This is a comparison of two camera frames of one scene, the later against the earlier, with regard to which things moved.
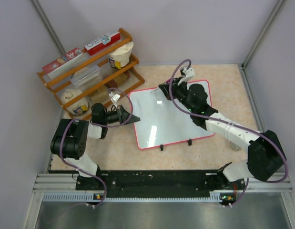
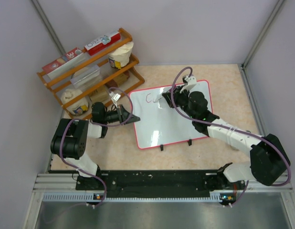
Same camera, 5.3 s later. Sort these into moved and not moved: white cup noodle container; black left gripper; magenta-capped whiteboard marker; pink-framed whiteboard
Moved: magenta-capped whiteboard marker
Not moved: white cup noodle container; pink-framed whiteboard; black left gripper
